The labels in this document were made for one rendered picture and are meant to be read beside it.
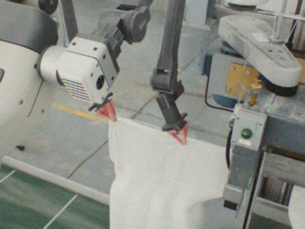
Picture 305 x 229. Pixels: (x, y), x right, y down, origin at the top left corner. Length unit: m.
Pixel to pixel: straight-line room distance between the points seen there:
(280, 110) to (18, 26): 0.69
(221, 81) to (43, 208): 1.14
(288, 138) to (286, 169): 0.26
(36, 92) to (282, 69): 0.66
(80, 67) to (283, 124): 0.55
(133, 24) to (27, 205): 1.39
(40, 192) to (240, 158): 1.32
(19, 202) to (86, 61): 1.41
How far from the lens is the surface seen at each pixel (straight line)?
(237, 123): 1.06
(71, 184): 2.21
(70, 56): 0.90
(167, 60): 1.28
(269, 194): 1.85
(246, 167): 1.18
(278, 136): 1.11
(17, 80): 0.95
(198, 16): 6.18
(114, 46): 0.95
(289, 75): 1.16
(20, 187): 2.28
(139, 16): 1.01
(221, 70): 1.50
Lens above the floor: 1.83
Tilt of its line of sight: 30 degrees down
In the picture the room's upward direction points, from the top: 4 degrees clockwise
